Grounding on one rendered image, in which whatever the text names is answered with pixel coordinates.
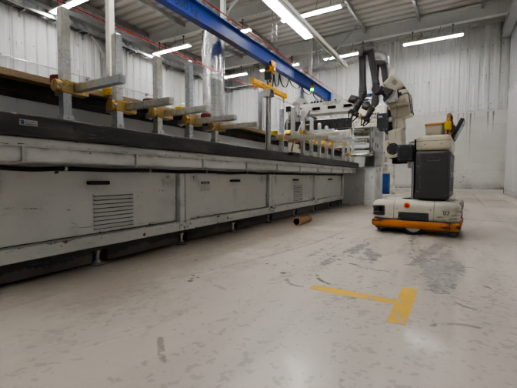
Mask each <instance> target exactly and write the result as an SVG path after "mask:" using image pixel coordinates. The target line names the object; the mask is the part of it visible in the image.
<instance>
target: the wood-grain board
mask: <svg viewBox="0 0 517 388"><path fill-rule="evenodd" d="M0 77H2V78H5V79H11V80H15V81H19V82H26V83H29V84H33V85H40V86H43V87H47V88H51V84H50V78H46V77H43V76H40V75H33V74H30V73H27V72H21V71H18V70H14V69H9V68H6V67H1V66H0ZM89 97H92V98H96V99H103V100H106V101H108V98H106V97H104V96H102V91H100V90H94V91H90V92H89ZM123 101H124V102H129V101H131V102H140V101H141V100H137V99H131V98H128V97H124V96H123ZM219 123H221V122H219ZM222 123H223V124H224V125H226V124H235V123H232V122H222ZM239 130H242V131H246V132H253V133H257V134H260V135H265V131H264V130H260V129H254V128H243V129H239Z"/></svg>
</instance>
